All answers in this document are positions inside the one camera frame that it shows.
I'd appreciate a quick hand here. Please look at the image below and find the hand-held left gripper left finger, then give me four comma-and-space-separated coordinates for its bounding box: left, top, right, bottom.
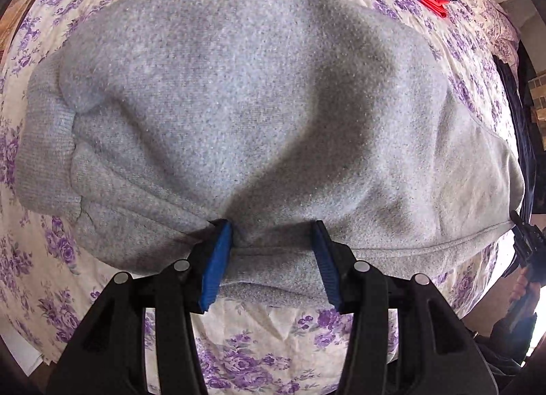
46, 218, 234, 395

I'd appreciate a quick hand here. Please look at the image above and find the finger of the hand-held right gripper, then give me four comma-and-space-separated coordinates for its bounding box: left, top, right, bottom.
509, 210, 532, 268

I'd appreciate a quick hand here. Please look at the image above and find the purple floral bed sheet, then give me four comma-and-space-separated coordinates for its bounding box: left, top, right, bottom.
0, 0, 522, 395

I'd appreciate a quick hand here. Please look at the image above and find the person's right hand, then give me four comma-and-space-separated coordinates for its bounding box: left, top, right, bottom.
513, 272, 530, 304

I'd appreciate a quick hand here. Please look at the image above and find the grey knitted sweater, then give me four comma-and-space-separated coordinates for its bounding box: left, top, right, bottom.
16, 0, 526, 309

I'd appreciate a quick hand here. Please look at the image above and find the dark navy cloth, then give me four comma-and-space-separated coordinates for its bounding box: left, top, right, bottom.
491, 53, 539, 217

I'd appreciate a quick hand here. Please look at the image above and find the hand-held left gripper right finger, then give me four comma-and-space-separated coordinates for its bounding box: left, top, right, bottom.
311, 220, 501, 395

